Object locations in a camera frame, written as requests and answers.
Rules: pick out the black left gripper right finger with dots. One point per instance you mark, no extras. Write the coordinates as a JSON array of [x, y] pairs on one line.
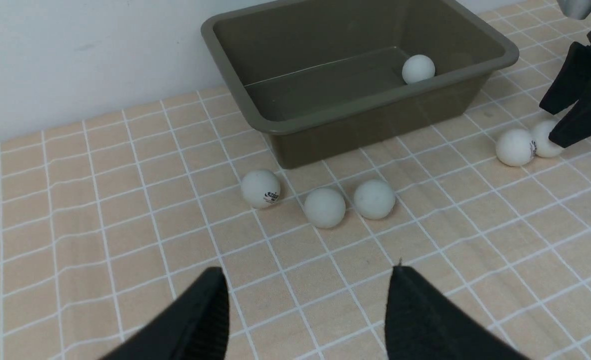
[[421, 323]]

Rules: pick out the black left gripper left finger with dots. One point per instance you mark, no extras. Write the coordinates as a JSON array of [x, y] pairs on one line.
[[196, 326]]

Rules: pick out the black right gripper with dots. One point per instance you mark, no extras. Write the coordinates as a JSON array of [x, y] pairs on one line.
[[566, 89]]

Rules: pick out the white ping-pong ball black logo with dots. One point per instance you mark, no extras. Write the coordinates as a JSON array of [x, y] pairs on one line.
[[515, 147]]

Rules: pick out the white ping-pong ball small mark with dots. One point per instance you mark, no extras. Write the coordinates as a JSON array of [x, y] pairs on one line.
[[374, 199]]

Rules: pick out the white ping-pong ball with logo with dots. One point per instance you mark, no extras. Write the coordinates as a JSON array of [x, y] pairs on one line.
[[260, 188]]

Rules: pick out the peach grid-pattern tablecloth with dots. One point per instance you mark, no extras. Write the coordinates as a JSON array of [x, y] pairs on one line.
[[105, 221]]

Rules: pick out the olive green plastic bin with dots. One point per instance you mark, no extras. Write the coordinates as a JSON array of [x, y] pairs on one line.
[[324, 77]]

